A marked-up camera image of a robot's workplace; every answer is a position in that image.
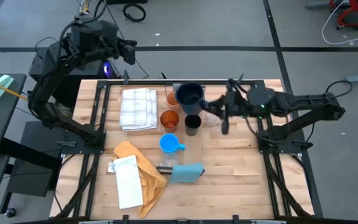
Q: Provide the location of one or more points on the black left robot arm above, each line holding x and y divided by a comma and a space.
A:
54, 77

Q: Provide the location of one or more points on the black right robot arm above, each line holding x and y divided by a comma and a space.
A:
306, 104

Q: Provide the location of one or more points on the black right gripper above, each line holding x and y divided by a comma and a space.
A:
238, 104

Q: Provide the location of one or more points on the orange translucent tumbler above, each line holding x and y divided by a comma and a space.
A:
169, 120

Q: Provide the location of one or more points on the black computer tower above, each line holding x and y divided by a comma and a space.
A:
89, 87

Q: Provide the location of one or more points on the yellow waffle towel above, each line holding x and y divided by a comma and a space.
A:
154, 183

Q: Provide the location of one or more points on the red cart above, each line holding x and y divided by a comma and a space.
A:
354, 22

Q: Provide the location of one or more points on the light blue folded cloth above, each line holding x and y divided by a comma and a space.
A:
186, 173

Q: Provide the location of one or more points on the bright blue mug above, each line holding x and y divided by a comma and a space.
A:
169, 143

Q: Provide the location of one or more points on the peach plastic cup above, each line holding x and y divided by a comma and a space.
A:
170, 101

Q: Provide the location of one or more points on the white folded towel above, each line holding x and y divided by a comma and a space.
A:
127, 183

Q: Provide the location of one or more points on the black metal table frame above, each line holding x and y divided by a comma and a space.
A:
102, 84

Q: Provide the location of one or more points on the black box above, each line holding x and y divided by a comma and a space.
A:
124, 1

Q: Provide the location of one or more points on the black plastic tumbler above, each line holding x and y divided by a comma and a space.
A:
193, 123

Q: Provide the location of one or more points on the white plaid dish towel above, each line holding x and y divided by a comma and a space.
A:
138, 109

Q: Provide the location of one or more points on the black floor stand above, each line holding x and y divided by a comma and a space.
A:
30, 177

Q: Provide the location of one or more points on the mint green stapler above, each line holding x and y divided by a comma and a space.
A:
2, 84

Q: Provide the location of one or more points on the black caster wheel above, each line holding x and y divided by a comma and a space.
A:
11, 212

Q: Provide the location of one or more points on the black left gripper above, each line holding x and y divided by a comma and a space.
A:
126, 51

